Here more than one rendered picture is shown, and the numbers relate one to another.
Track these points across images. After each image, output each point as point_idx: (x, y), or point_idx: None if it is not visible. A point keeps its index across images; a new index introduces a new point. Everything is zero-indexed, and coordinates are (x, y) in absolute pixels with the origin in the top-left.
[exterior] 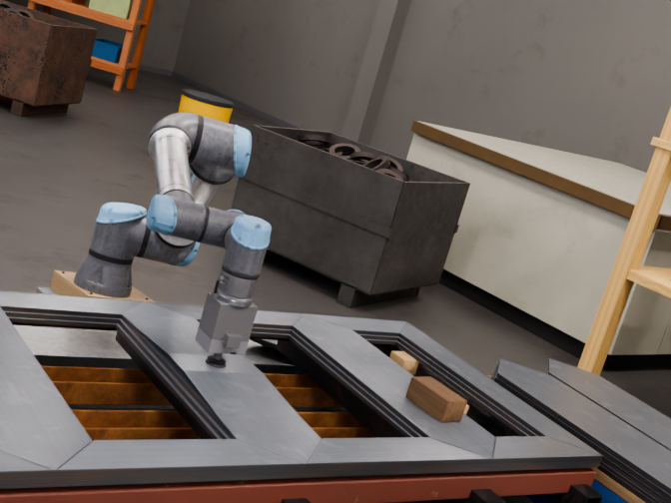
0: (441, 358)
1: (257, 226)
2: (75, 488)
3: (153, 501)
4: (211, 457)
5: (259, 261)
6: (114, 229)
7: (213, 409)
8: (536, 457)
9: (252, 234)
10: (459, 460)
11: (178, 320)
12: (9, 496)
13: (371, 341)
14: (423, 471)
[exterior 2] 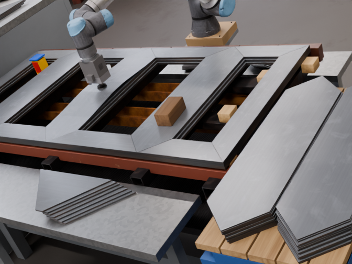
0: (267, 77)
1: (69, 24)
2: None
3: (8, 148)
4: (22, 134)
5: (78, 41)
6: (189, 2)
7: (61, 111)
8: (167, 155)
9: (68, 29)
10: (118, 150)
11: (143, 59)
12: None
13: (256, 63)
14: (102, 153)
